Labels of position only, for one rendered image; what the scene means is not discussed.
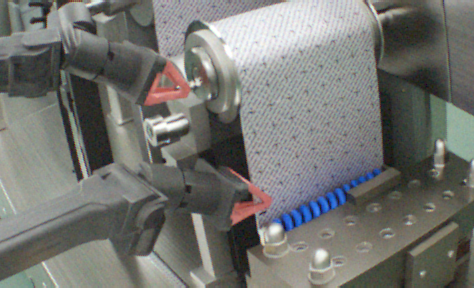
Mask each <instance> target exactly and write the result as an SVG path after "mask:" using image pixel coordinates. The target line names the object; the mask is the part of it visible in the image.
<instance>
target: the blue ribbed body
mask: <svg viewBox="0 0 474 288"><path fill-rule="evenodd" d="M380 173H382V172H381V169H380V170H379V169H375V170H374V171H373V173H367V174H366V175H365V177H359V179H358V181H352V182H351V183H350V185H347V184H345V185H344V186H343V188H342V190H341V189H339V188H337V189H335V190H334V192H333V194H334V195H333V194H332V193H327V194H326V199H325V198H324V197H318V199H317V203H316V202H314V201H311V202H310V203H309V204H308V206H309V208H308V207H307V206H306V205H302V206H300V208H299V212H300V213H299V212H298V211H297V210H295V209H293V210H291V212H290V217H291V218H290V217H289V215H288V214H282V215H281V222H280V220H279V219H277V218H274V219H273V221H272V223H278V224H280V225H281V226H283V228H284V231H285V232H288V231H290V230H292V229H294V228H296V227H298V226H299V225H301V224H304V223H306V222H308V221H310V220H312V219H314V218H316V217H319V216H321V215H322V214H324V213H326V212H328V211H330V210H332V209H335V208H336V207H338V206H340V205H342V204H344V203H346V202H348V201H347V191H348V190H350V189H352V188H353V187H355V186H357V185H360V184H361V183H363V182H365V181H367V180H368V179H371V178H373V177H374V176H376V175H378V174H380ZM337 205H338V206H337ZM303 222H304V223H303Z"/></svg>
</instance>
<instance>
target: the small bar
mask: <svg viewBox="0 0 474 288"><path fill-rule="evenodd" d="M399 183H401V173H400V172H399V171H398V170H396V169H395V168H393V167H391V168H389V169H387V170H386V171H384V172H382V173H380V174H378V175H376V176H374V177H373V178H371V179H368V180H367V181H365V182H363V183H361V184H360V185H357V186H355V187H353V188H352V189H350V190H348V191H347V201H348V203H351V204H353V205H354V206H355V207H358V206H360V205H362V204H363V203H365V202H367V201H369V200H370V199H372V198H375V197H376V196H378V195H380V194H382V193H383V192H385V191H387V190H388V189H391V188H392V187H394V186H396V185H397V184H399Z"/></svg>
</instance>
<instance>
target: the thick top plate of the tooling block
mask: <svg viewBox="0 0 474 288"><path fill-rule="evenodd" d="M431 159H432V155H431V156H430V157H428V158H424V159H423V160H421V161H420V162H418V163H417V164H415V165H413V166H411V167H410V168H408V169H407V170H405V171H403V172H401V183H399V184H397V185H396V186H394V187H392V188H391V189H388V190H387V191H385V192H383V193H382V194H380V195H378V196H376V197H375V198H372V199H370V200H369V201H367V202H365V203H363V204H362V205H360V206H358V207H355V206H354V205H353V204H351V203H348V202H346V203H344V204H342V205H340V206H338V207H336V208H335V209H332V210H330V211H328V212H326V213H324V214H322V215H321V216H319V217H316V218H314V219H312V220H310V221H308V222H306V223H304V224H301V225H299V226H298V227H296V228H294V229H292V230H290V231H288V232H285V234H286V235H287V241H288V242H287V244H288V245H289V246H290V251H289V253H288V254H287V255H285V256H283V257H280V258H269V257H267V256H265V255H264V254H263V248H264V247H265V246H264V245H263V244H260V245H256V246H254V247H252V248H250V249H248V250H247V252H248V257H249V263H250V267H249V268H250V273H251V278H252V282H253V283H255V284H256V285H257V286H258V287H259V288H388V287H389V286H391V285H393V284H394V283H396V282H398V281H400V280H402V278H404V277H405V271H406V261H407V260H406V253H407V250H409V249H411V248H412V247H414V246H415V245H416V244H418V243H420V242H421V241H423V240H424V239H426V238H427V237H428V236H430V235H431V234H433V233H435V232H436V231H438V230H440V229H441V228H442V227H444V226H445V225H447V224H448V223H450V222H451V221H452V222H455V223H456V224H457V225H459V234H458V240H459V239H460V238H462V236H464V235H465V234H467V233H468V232H470V231H471V230H473V229H474V188H472V187H471V188H469V186H467V185H466V179H467V170H468V169H469V164H470V162H469V161H468V160H464V159H463V158H462V157H460V156H459V155H457V154H454V153H453V152H451V151H450V150H449V159H450V163H449V164H448V165H447V166H446V167H435V166H433V165H432V164H431ZM320 248H322V249H325V250H327V251H328V252H329V253H330V255H331V256H330V257H331V260H332V262H333V270H334V271H335V272H336V274H335V277H334V278H333V279H332V281H330V282H328V283H325V284H317V285H315V284H313V283H311V282H309V281H308V276H309V273H310V266H309V264H310V263H311V262H310V258H311V255H312V253H313V252H314V251H315V250H317V249H320Z"/></svg>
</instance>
